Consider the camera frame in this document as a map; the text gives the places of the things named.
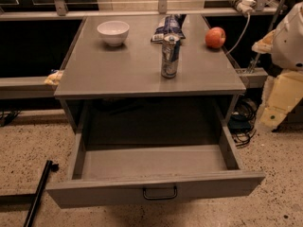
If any grey cabinet with top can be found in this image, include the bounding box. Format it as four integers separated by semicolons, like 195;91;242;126
55;14;245;129

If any white power cable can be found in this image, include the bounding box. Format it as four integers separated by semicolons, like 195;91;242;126
225;12;252;56

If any white ceramic bowl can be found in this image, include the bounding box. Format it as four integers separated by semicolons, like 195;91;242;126
97;21;130;46

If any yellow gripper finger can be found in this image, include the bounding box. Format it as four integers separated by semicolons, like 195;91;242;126
259;70;303;129
252;30;276;54

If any white power strip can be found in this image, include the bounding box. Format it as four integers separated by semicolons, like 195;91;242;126
227;0;256;16

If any silver blue redbull can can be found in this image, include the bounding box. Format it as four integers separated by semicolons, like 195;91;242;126
161;33;181;79

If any open grey top drawer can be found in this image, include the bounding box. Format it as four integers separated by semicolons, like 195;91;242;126
46;123;265;208

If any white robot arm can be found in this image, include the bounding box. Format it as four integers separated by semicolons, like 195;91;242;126
252;2;303;129

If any black drawer handle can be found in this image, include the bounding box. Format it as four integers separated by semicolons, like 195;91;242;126
143;186;178;201

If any grey metal rail frame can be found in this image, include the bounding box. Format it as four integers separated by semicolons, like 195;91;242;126
0;0;293;100

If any red apple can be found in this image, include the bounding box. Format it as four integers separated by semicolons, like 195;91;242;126
205;27;226;49

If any blue chip bag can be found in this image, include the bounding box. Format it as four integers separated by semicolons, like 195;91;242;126
151;14;187;43

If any black pole on floor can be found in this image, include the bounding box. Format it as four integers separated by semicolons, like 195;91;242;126
23;160;59;227

